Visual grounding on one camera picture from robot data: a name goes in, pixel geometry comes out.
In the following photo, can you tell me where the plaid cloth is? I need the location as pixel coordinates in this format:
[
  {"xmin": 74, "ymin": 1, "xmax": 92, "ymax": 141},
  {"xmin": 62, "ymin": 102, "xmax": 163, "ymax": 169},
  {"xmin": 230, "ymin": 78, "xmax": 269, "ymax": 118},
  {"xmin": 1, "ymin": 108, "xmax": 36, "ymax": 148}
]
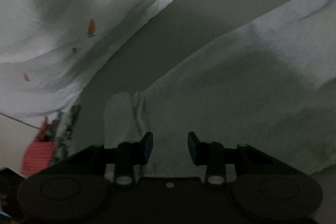
[{"xmin": 56, "ymin": 105, "xmax": 82, "ymax": 159}]

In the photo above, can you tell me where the red checkered garment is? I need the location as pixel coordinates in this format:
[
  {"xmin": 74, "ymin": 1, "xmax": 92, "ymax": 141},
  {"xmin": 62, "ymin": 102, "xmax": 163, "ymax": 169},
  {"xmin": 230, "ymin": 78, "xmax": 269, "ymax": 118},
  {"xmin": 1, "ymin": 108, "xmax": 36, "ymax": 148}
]
[{"xmin": 21, "ymin": 116, "xmax": 60, "ymax": 178}]

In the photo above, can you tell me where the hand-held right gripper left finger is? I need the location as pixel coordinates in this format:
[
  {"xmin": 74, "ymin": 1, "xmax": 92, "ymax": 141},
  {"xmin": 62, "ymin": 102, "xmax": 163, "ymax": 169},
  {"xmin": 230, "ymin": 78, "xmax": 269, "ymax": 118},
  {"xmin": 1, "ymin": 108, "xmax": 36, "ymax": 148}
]
[{"xmin": 52, "ymin": 132, "xmax": 154, "ymax": 189}]

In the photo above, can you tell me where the light grey knit garment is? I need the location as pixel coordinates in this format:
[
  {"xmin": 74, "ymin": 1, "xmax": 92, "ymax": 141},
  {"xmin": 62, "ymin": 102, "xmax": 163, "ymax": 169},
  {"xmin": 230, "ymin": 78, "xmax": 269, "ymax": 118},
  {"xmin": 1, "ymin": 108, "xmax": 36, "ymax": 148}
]
[{"xmin": 104, "ymin": 0, "xmax": 336, "ymax": 178}]

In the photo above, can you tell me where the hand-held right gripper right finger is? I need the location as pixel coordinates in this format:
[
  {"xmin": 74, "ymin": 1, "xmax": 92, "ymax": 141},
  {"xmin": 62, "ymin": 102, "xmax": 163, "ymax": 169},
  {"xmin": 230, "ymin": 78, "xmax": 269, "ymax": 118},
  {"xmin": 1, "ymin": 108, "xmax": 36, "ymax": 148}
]
[{"xmin": 187, "ymin": 132, "xmax": 292, "ymax": 189}]

